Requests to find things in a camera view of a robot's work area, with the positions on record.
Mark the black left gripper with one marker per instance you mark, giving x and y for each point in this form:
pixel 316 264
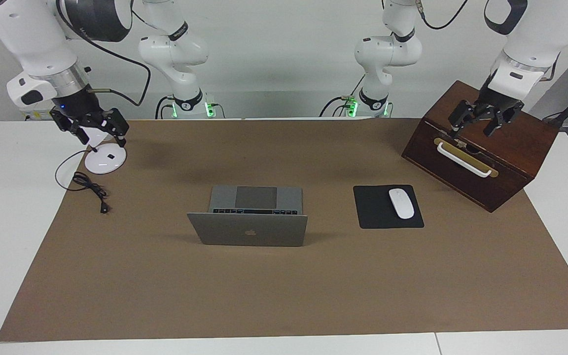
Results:
pixel 496 104

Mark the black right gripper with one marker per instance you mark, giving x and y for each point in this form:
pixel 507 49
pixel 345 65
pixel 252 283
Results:
pixel 84 108

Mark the silver grey laptop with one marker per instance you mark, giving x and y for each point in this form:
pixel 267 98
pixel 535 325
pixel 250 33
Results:
pixel 249 229

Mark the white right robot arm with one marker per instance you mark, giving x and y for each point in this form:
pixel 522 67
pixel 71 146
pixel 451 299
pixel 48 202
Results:
pixel 27 39

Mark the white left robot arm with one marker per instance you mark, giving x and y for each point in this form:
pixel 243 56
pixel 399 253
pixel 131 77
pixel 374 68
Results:
pixel 535 39

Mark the white desk lamp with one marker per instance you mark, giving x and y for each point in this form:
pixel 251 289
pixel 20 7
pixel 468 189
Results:
pixel 101 162

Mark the dark brown wooden box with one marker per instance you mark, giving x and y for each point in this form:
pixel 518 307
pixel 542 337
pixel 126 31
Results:
pixel 525 150

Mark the white computer mouse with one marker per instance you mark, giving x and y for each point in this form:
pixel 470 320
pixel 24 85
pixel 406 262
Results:
pixel 401 203

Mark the black mouse pad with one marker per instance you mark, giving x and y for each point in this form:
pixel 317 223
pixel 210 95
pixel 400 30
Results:
pixel 372 212

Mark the brown table mat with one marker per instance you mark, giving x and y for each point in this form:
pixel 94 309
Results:
pixel 264 296

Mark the white wall power strip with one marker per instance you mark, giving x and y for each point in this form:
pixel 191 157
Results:
pixel 37 116

